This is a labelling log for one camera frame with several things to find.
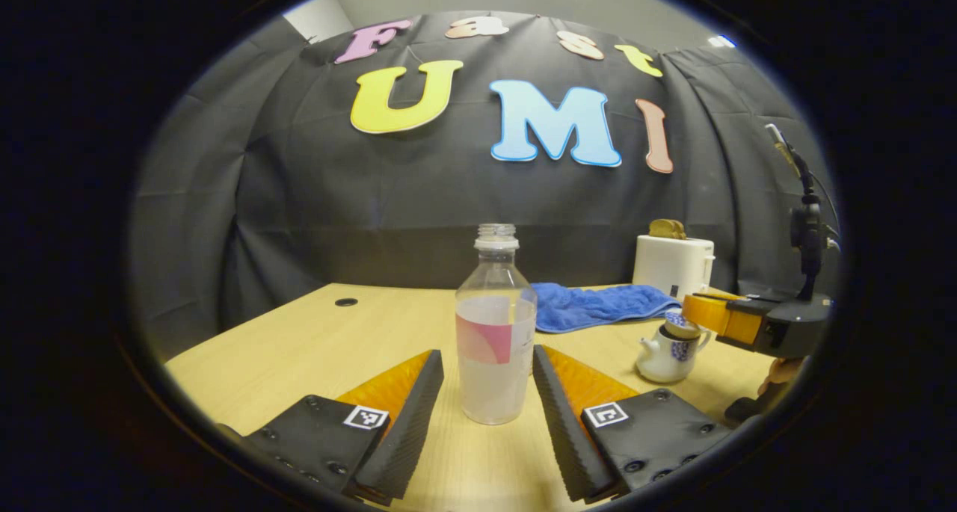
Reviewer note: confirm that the blue folded towel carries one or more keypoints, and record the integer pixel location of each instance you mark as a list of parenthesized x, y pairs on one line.
[(598, 306)]

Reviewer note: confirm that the black backdrop cloth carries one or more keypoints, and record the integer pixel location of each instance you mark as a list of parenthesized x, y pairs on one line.
[(419, 205)]

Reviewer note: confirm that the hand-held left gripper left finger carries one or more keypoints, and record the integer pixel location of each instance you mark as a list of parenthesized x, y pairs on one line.
[(407, 422)]

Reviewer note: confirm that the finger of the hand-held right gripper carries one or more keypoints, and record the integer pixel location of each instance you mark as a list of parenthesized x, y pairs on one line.
[(725, 318)]

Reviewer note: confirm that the brown bread slice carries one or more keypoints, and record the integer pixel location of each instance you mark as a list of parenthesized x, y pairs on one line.
[(667, 229)]

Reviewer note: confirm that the white toaster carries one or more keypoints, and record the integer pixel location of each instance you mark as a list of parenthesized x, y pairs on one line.
[(669, 265)]

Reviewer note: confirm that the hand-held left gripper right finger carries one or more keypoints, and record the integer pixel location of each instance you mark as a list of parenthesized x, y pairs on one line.
[(564, 430)]

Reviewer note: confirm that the clear plastic water bottle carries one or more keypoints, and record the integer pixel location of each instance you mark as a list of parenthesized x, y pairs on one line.
[(495, 377)]

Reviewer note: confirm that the white blue-flowered teacup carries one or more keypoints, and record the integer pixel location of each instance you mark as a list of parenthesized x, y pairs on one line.
[(662, 362)]

